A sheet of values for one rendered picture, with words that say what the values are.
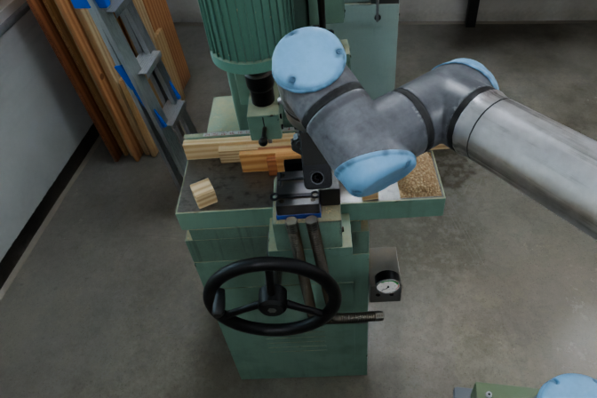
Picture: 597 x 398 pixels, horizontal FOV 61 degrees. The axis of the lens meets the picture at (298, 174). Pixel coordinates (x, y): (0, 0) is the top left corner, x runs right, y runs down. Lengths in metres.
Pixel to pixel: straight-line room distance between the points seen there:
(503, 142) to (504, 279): 1.57
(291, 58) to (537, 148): 0.29
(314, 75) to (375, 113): 0.08
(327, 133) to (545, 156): 0.24
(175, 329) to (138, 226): 0.59
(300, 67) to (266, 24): 0.33
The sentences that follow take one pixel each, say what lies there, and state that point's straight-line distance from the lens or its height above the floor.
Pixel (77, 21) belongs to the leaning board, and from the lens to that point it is 2.40.
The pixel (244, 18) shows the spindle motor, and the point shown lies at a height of 1.31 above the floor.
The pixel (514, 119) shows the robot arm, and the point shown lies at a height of 1.37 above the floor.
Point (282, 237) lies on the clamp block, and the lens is 1.04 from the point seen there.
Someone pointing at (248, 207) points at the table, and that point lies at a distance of 1.13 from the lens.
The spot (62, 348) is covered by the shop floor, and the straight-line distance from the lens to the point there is 2.21.
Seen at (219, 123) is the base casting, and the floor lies 0.80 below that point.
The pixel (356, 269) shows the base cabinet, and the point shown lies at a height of 0.65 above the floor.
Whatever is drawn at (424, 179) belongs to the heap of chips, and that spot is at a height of 0.93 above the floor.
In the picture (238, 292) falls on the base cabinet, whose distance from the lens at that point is 1.40.
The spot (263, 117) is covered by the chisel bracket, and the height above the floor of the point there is 1.06.
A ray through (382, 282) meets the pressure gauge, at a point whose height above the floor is 0.68.
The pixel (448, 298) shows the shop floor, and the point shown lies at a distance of 2.05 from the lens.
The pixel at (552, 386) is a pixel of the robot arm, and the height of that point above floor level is 0.89.
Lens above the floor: 1.73
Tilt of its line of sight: 45 degrees down
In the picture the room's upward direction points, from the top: 7 degrees counter-clockwise
